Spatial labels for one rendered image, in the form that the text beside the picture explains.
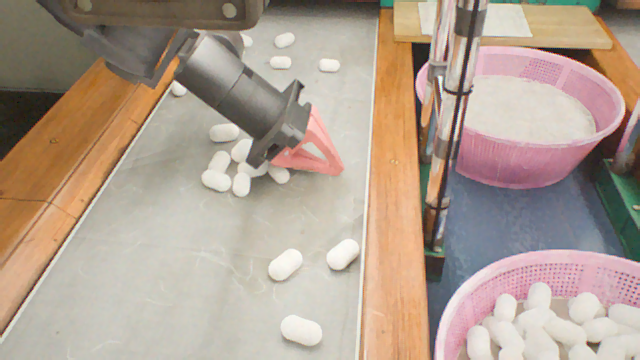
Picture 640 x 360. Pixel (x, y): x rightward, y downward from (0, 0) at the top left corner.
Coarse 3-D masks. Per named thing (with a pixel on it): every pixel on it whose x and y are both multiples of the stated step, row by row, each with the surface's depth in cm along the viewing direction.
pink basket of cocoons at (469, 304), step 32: (512, 256) 49; (544, 256) 50; (576, 256) 50; (608, 256) 49; (480, 288) 48; (512, 288) 50; (576, 288) 51; (448, 320) 44; (480, 320) 49; (448, 352) 44
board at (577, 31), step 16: (400, 16) 91; (416, 16) 91; (528, 16) 91; (544, 16) 91; (560, 16) 91; (576, 16) 91; (592, 16) 91; (400, 32) 86; (416, 32) 86; (544, 32) 86; (560, 32) 86; (576, 32) 86; (592, 32) 86; (576, 48) 84; (592, 48) 84; (608, 48) 84
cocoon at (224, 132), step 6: (216, 126) 68; (222, 126) 68; (228, 126) 68; (234, 126) 68; (210, 132) 68; (216, 132) 67; (222, 132) 67; (228, 132) 67; (234, 132) 68; (210, 138) 68; (216, 138) 68; (222, 138) 68; (228, 138) 68; (234, 138) 68
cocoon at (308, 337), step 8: (288, 320) 45; (296, 320) 45; (304, 320) 45; (280, 328) 45; (288, 328) 45; (296, 328) 44; (304, 328) 44; (312, 328) 44; (320, 328) 45; (288, 336) 45; (296, 336) 44; (304, 336) 44; (312, 336) 44; (320, 336) 45; (304, 344) 45; (312, 344) 44
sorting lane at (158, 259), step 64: (256, 64) 86; (192, 128) 71; (128, 192) 61; (192, 192) 61; (256, 192) 61; (320, 192) 61; (64, 256) 53; (128, 256) 53; (192, 256) 53; (256, 256) 53; (320, 256) 53; (64, 320) 47; (128, 320) 47; (192, 320) 47; (256, 320) 47; (320, 320) 47
